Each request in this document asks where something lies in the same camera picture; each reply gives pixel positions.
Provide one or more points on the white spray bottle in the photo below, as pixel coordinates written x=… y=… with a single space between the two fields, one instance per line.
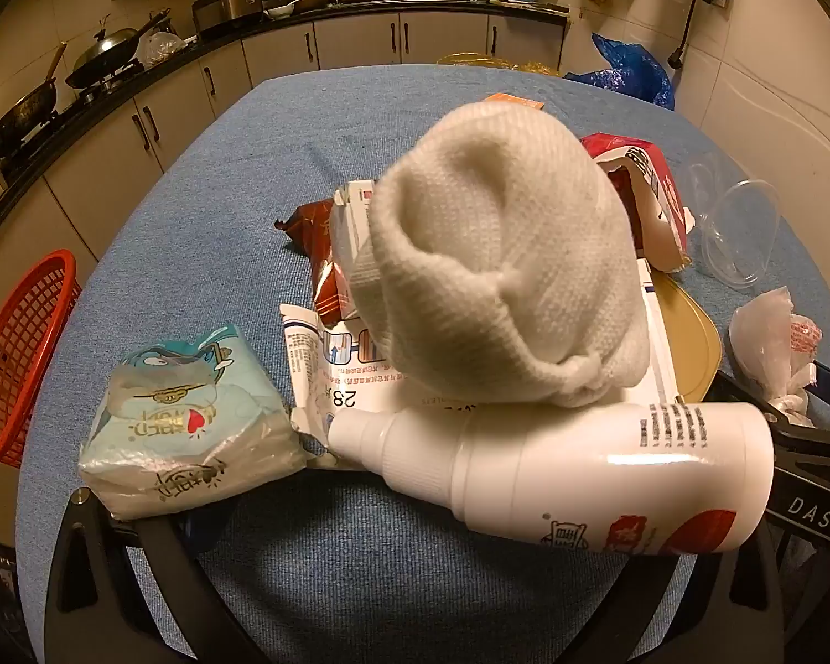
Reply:
x=560 y=477

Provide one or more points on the rectangular steel pan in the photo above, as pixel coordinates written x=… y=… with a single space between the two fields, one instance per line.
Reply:
x=225 y=10

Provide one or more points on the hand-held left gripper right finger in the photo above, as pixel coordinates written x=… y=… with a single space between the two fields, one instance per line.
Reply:
x=754 y=602

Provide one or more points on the steel wok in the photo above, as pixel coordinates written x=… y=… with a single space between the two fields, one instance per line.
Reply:
x=110 y=55

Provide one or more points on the yellow plastic bag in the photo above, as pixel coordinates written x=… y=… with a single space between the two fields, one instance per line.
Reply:
x=470 y=59

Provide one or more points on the white knit sock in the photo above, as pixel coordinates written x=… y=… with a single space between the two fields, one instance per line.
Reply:
x=498 y=256

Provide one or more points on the small white bowl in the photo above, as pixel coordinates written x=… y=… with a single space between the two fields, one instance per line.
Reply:
x=279 y=10

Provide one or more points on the light blue tissue pack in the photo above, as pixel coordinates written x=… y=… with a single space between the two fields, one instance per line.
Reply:
x=180 y=429

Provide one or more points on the clear plastic food bag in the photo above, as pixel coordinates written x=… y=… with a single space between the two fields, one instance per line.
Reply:
x=160 y=48

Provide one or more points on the wooden spatula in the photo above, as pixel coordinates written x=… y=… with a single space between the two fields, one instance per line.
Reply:
x=54 y=62

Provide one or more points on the long white medicine box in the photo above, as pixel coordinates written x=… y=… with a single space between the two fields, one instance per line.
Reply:
x=332 y=359

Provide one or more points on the torn red white carton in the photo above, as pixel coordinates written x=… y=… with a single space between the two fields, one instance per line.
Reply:
x=653 y=221

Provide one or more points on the blue plastic bag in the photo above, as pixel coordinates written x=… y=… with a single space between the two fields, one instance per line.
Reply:
x=636 y=69

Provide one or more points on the dark wok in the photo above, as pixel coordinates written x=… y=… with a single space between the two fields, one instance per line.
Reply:
x=21 y=117

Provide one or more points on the red plastic mesh basket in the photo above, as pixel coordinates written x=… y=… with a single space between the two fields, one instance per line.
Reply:
x=55 y=264

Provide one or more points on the clear plastic container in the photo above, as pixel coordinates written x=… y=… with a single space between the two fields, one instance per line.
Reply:
x=740 y=235

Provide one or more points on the white kitchen base cabinet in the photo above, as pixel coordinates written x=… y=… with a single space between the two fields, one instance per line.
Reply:
x=359 y=41

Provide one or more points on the blue tablecloth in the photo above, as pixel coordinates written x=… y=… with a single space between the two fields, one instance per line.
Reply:
x=249 y=173

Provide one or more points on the yellow plastic lid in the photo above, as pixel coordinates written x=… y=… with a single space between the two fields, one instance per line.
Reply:
x=691 y=346

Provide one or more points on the white plastic bag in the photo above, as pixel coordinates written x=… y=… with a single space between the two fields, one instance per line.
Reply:
x=761 y=339

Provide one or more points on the brown snack wrapper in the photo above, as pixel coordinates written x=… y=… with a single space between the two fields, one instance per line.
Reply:
x=311 y=221

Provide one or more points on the small orange white box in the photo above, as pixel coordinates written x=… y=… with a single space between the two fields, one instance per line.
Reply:
x=515 y=102

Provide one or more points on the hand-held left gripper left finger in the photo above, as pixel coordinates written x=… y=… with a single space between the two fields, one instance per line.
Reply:
x=90 y=602

